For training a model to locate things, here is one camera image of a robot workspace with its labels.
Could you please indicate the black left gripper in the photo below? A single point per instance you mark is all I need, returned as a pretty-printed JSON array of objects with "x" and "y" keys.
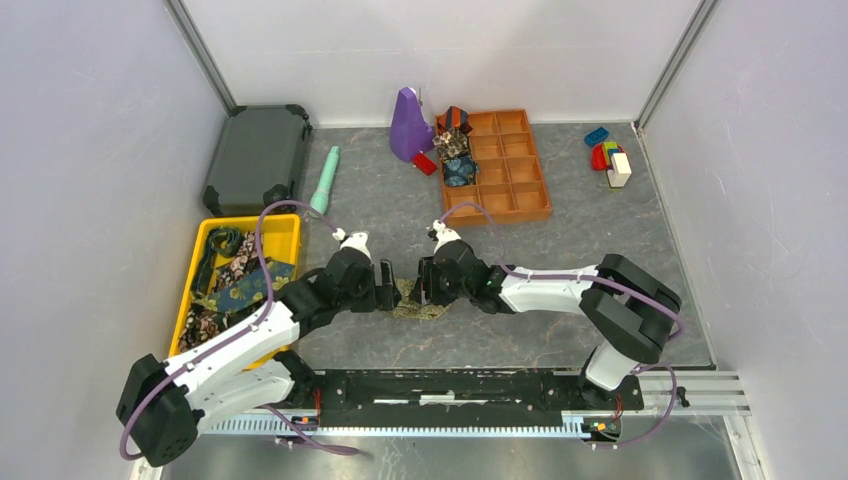
[{"x": 382, "y": 297}]

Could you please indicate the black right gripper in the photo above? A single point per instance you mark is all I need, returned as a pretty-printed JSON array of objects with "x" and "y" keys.
[{"x": 426, "y": 290}]

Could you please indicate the olive green leaf-pattern tie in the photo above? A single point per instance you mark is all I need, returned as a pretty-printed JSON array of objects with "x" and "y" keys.
[{"x": 409, "y": 309}]

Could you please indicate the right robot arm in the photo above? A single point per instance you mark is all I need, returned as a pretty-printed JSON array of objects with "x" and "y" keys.
[{"x": 635, "y": 313}]

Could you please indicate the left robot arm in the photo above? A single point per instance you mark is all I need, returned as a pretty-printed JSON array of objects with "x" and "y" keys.
[{"x": 166, "y": 404}]

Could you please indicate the yellow plastic bin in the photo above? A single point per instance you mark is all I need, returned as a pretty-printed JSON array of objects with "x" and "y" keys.
[{"x": 280, "y": 236}]

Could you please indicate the mint green flashlight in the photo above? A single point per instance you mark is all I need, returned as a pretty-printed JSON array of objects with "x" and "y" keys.
[{"x": 320, "y": 199}]

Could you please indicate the blue yellow-flower tie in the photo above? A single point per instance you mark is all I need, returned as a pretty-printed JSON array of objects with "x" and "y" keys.
[{"x": 246, "y": 291}]

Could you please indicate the black pink-floral tie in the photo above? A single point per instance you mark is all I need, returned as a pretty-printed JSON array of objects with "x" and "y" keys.
[{"x": 244, "y": 262}]

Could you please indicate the rolled blue paisley tie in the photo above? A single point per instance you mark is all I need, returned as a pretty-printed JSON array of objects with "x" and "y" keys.
[{"x": 459, "y": 171}]

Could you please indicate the orange wooden compartment tray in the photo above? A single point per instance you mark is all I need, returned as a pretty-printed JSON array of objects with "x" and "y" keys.
[{"x": 510, "y": 184}]

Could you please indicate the dark green striped tie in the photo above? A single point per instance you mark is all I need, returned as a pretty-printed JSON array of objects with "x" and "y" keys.
[{"x": 220, "y": 241}]

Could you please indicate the rolled brown floral tie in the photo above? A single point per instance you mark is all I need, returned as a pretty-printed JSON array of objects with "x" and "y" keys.
[{"x": 451, "y": 144}]

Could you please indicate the purple plastic object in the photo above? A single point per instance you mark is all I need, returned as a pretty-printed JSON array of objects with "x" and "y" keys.
[{"x": 410, "y": 134}]

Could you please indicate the dark brown-leaf tie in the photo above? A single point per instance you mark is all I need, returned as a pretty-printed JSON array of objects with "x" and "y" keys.
[{"x": 202, "y": 325}]

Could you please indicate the dark grey suitcase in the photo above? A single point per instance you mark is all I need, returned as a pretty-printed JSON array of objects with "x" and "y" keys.
[{"x": 258, "y": 160}]

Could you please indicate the rolled orange navy tie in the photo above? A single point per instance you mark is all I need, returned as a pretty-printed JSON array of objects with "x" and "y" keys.
[{"x": 453, "y": 118}]

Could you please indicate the red toy block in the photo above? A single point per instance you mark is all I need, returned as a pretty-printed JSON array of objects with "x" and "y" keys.
[{"x": 599, "y": 157}]

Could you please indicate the white toy block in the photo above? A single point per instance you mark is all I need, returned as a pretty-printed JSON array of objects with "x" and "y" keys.
[{"x": 619, "y": 171}]

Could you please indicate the green toy block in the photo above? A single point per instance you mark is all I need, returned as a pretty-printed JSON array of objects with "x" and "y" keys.
[{"x": 609, "y": 148}]

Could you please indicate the blue toy brick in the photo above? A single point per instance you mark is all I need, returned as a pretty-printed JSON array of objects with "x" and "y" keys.
[{"x": 596, "y": 137}]

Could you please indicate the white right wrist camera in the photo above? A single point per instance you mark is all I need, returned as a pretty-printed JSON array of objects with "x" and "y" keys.
[{"x": 441, "y": 234}]

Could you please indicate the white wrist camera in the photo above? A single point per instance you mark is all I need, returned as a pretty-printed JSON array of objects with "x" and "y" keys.
[
  {"x": 441, "y": 234},
  {"x": 357, "y": 240}
]

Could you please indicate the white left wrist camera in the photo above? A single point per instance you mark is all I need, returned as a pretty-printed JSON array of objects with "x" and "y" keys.
[{"x": 357, "y": 240}]

